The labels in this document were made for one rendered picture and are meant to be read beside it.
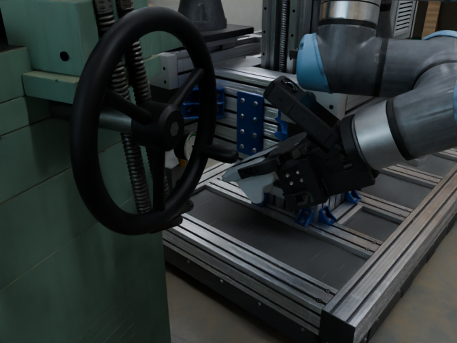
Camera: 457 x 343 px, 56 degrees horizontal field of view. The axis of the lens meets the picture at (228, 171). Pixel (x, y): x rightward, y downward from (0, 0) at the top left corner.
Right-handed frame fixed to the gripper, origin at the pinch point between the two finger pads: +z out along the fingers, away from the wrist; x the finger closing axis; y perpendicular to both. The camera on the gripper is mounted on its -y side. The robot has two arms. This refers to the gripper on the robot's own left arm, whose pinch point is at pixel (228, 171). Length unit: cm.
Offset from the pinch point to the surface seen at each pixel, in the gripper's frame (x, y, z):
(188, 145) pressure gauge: 16.8, -4.0, 17.9
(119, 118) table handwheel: -9.5, -13.7, 4.9
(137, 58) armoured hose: -2.9, -19.9, 2.9
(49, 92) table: -13.1, -20.4, 10.0
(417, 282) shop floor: 83, 78, 9
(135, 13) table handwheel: -11.0, -22.5, -6.4
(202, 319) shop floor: 34, 49, 59
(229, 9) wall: 318, -68, 146
